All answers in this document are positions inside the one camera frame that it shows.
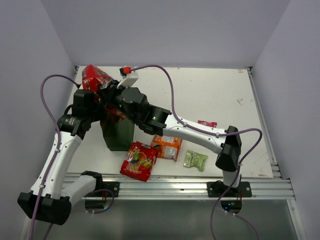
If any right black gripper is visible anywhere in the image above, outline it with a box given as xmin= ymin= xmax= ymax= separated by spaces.
xmin=96 ymin=81 xmax=138 ymax=126

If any large red candy bag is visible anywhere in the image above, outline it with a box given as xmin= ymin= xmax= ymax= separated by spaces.
xmin=81 ymin=64 xmax=126 ymax=123

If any green paper bag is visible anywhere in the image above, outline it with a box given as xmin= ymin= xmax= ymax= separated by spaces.
xmin=100 ymin=111 xmax=135 ymax=152

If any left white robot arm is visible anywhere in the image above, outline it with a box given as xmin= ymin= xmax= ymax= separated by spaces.
xmin=17 ymin=89 xmax=104 ymax=226

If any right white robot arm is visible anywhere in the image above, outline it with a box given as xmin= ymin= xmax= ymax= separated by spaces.
xmin=97 ymin=80 xmax=242 ymax=197

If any red fruit gummy bag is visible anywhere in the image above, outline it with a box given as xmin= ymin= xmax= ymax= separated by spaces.
xmin=119 ymin=141 xmax=159 ymax=182

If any orange snack packet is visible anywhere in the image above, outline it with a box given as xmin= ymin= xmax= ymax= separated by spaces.
xmin=151 ymin=135 xmax=183 ymax=162

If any green candy packet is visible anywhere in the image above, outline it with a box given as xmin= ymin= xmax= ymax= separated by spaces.
xmin=183 ymin=149 xmax=208 ymax=172

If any pink candy packet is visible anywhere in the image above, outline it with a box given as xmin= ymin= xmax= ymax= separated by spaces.
xmin=197 ymin=120 xmax=217 ymax=128

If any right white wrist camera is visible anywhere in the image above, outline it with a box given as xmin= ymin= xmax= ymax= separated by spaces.
xmin=117 ymin=66 xmax=139 ymax=89

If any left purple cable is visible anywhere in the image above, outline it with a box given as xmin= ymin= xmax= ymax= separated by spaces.
xmin=27 ymin=73 xmax=116 ymax=240

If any purple cable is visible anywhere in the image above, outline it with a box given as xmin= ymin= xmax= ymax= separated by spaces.
xmin=27 ymin=73 xmax=116 ymax=240
xmin=129 ymin=64 xmax=263 ymax=240

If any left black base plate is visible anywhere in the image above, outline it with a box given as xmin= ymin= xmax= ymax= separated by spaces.
xmin=85 ymin=181 xmax=120 ymax=198

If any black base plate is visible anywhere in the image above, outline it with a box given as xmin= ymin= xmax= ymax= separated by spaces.
xmin=206 ymin=180 xmax=253 ymax=198
xmin=85 ymin=181 xmax=120 ymax=198

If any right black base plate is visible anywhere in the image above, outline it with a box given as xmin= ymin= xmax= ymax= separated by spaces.
xmin=206 ymin=180 xmax=253 ymax=198

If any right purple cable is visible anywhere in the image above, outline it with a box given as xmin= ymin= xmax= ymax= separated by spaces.
xmin=129 ymin=64 xmax=263 ymax=240

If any aluminium front rail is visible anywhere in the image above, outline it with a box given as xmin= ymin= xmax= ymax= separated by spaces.
xmin=102 ymin=174 xmax=295 ymax=200

